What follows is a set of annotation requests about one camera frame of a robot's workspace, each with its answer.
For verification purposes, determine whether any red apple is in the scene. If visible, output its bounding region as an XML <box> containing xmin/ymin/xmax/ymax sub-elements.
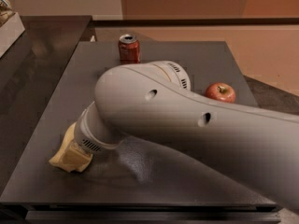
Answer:
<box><xmin>205</xmin><ymin>82</ymin><xmax>236</xmax><ymax>104</ymax></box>

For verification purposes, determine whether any red coke can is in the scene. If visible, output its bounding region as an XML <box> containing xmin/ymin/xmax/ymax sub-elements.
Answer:
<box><xmin>118</xmin><ymin>34</ymin><xmax>140</xmax><ymax>64</ymax></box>

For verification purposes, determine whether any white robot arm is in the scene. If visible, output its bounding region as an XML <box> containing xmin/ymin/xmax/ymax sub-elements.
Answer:
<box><xmin>72</xmin><ymin>62</ymin><xmax>299</xmax><ymax>211</ymax></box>

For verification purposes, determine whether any white box on counter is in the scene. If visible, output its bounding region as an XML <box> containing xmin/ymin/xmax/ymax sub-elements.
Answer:
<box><xmin>0</xmin><ymin>0</ymin><xmax>25</xmax><ymax>58</ymax></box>

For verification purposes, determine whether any dark side counter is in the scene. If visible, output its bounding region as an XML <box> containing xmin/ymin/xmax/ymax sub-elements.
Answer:
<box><xmin>0</xmin><ymin>16</ymin><xmax>91</xmax><ymax>193</ymax></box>

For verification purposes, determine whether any yellow sponge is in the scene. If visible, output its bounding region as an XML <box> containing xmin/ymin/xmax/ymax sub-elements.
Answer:
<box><xmin>49</xmin><ymin>122</ymin><xmax>82</xmax><ymax>173</ymax></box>

